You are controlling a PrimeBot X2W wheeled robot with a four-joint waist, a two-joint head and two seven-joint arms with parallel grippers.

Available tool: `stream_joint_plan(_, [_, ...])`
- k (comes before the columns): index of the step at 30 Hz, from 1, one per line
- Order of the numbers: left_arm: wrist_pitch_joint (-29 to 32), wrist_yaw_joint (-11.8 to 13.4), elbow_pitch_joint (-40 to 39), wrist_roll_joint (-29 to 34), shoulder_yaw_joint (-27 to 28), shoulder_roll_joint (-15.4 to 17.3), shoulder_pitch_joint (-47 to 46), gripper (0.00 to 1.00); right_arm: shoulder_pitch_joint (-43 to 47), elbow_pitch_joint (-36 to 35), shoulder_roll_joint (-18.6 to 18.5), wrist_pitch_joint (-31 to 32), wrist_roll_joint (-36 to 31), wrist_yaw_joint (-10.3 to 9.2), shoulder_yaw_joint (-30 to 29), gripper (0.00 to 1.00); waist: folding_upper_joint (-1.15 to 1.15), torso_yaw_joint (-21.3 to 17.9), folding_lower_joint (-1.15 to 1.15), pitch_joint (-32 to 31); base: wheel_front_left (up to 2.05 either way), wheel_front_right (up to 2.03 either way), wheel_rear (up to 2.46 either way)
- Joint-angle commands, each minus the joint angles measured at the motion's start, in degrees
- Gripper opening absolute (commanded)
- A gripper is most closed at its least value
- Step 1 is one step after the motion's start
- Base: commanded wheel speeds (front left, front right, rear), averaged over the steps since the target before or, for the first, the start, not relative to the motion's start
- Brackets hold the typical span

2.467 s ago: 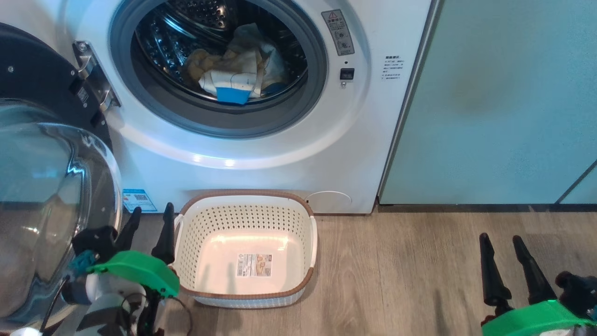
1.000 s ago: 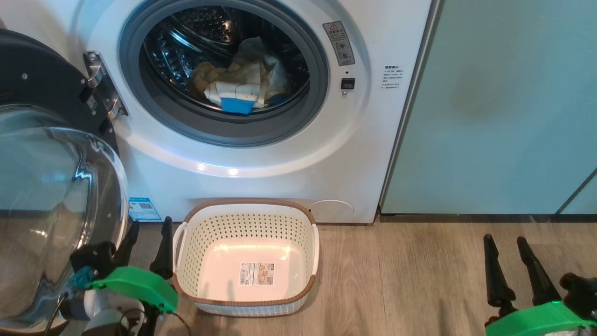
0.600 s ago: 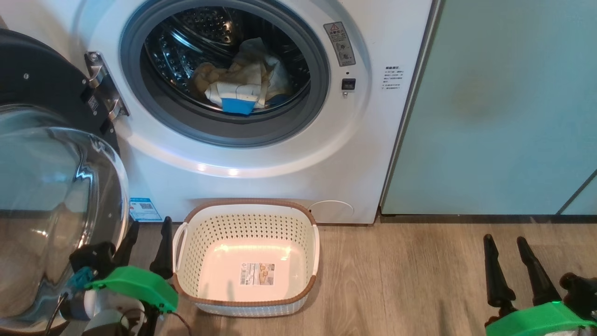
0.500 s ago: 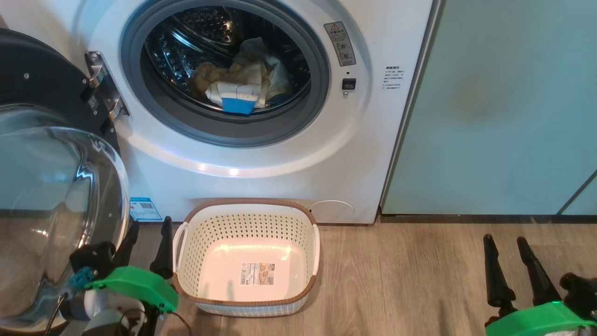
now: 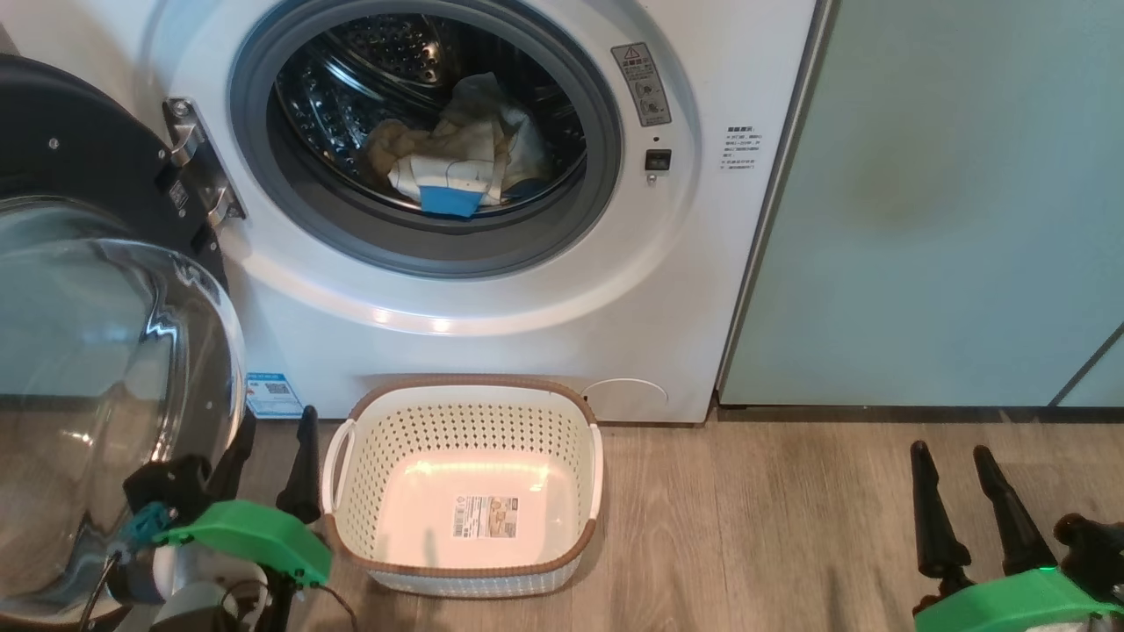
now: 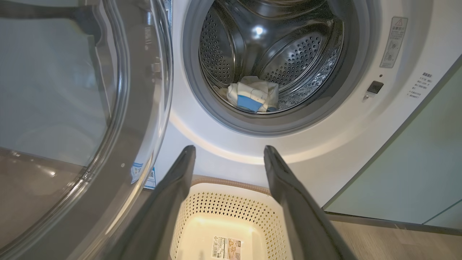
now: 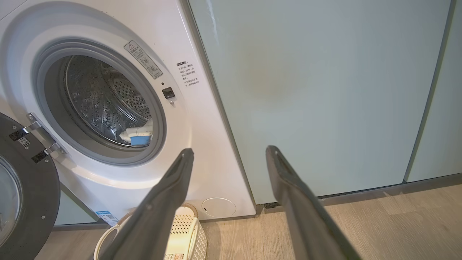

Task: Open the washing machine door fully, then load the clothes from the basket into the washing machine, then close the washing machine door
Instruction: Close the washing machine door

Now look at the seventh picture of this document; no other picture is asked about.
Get pale yellow blue-trim garment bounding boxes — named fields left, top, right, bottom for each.
left=119, top=119, right=154, bottom=147

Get white front-load washing machine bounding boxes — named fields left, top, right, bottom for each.
left=0, top=0, right=257, bottom=227

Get grey warning label sticker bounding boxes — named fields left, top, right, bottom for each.
left=124, top=40, right=164, bottom=79

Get metal door hinge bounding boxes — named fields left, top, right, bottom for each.
left=27, top=112, right=67, bottom=156

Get mint green cabinet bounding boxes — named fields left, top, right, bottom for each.
left=188, top=0, right=453, bottom=205
left=404, top=0, right=462, bottom=183
left=54, top=190, right=98, bottom=226

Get black printed text label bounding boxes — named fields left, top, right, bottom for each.
left=176, top=61, right=200, bottom=86

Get round white filter cover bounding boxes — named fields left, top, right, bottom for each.
left=201, top=197, right=237, bottom=218

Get blue energy label sticker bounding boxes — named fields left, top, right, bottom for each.
left=95, top=211, right=119, bottom=227

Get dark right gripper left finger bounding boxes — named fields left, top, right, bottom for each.
left=99, top=148, right=195, bottom=260

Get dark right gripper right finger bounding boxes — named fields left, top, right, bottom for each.
left=266, top=145, right=361, bottom=260

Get steel washer drum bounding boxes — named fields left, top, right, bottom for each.
left=64, top=55, right=154, bottom=147

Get grey rubber door seal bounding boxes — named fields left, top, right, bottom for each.
left=33, top=39, right=167, bottom=166

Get black round washer door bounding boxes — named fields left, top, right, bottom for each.
left=0, top=112, right=61, bottom=260

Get white basket brown rim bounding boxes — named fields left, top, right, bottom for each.
left=93, top=202, right=208, bottom=260

